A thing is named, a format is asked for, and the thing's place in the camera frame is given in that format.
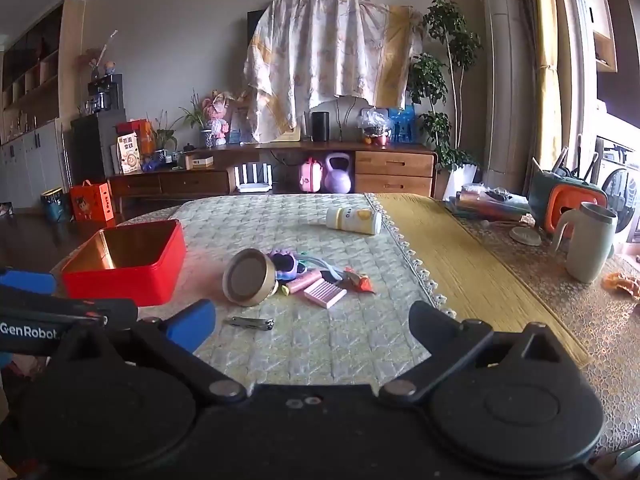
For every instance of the wooden media cabinet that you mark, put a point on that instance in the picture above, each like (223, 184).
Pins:
(390, 170)

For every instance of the floral cloth cover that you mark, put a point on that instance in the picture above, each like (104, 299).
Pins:
(325, 50)

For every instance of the black low fridge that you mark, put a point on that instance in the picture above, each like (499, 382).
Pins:
(92, 150)

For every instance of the wooden wall shelf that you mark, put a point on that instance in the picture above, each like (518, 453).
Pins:
(602, 20)

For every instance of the metal nail clipper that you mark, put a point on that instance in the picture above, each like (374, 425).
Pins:
(250, 322)

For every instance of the orange gift box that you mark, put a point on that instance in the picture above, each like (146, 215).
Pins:
(90, 204)

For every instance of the grey green mug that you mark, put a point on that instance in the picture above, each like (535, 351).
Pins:
(590, 250)

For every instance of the black floor fan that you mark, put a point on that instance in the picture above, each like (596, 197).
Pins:
(622, 200)

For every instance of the orange candy wrapper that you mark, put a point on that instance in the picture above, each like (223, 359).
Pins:
(361, 281)

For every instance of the pink small case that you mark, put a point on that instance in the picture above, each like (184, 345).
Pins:
(310, 176)

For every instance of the purple kettlebell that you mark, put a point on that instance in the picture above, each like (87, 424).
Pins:
(338, 176)

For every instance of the pink candy tube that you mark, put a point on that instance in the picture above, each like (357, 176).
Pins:
(304, 281)

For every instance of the small potted orchid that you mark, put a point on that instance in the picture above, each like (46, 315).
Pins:
(162, 140)

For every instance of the printed snack box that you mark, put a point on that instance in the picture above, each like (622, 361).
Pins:
(128, 155)

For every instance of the green potted plant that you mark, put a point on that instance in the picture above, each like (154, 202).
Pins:
(197, 117)

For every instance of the white yellow bottle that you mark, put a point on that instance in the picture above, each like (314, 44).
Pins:
(352, 220)

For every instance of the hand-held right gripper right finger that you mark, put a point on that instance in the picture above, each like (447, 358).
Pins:
(427, 317)

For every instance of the picture frame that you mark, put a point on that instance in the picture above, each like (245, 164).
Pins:
(239, 127)

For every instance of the teal bucket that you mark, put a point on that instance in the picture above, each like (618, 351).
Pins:
(54, 206)

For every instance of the black cylinder speaker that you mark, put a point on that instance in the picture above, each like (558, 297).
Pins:
(321, 126)

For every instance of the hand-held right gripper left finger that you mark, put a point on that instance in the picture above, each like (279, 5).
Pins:
(192, 322)

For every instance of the purple white sunglasses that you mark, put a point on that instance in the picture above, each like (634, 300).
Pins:
(285, 262)

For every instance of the orange crumpled peel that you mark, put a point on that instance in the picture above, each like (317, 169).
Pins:
(622, 285)

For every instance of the stack of books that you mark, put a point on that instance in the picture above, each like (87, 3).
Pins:
(487, 205)

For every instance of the blue toy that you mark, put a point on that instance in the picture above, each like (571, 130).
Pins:
(152, 165)

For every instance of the white wifi router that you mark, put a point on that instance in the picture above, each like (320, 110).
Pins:
(254, 177)

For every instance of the blue bottle pack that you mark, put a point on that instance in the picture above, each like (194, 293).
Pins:
(402, 126)

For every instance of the plastic wrapped gift basket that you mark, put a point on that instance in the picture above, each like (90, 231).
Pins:
(374, 127)

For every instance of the small white box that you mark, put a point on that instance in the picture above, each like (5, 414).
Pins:
(200, 162)

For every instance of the pale green quilted mat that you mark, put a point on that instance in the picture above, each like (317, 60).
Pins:
(310, 350)

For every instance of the white standing air conditioner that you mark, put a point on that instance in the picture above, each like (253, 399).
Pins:
(505, 85)

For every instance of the red orange gift bag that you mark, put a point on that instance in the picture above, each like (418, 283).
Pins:
(142, 135)

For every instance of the wooden wall shelving unit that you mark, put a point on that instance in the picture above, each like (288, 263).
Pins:
(30, 110)

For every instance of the yellow curtain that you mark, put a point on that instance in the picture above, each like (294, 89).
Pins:
(547, 35)

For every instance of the tall potted tree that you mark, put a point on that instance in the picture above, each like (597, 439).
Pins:
(445, 85)

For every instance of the red tin box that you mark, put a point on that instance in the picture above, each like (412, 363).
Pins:
(125, 280)

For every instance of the orange green storage box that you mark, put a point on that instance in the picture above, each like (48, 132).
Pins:
(567, 205)

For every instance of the black coffee machine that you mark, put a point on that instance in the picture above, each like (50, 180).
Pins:
(105, 92)

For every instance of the grey shell shaped ornament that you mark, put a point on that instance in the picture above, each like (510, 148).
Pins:
(347, 117)

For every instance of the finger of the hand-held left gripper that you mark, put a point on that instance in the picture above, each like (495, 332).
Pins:
(75, 317)
(27, 282)

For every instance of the pink doll bouquet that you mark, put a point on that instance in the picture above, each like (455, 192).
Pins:
(217, 117)

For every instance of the small round white lid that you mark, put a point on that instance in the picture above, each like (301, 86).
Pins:
(526, 236)

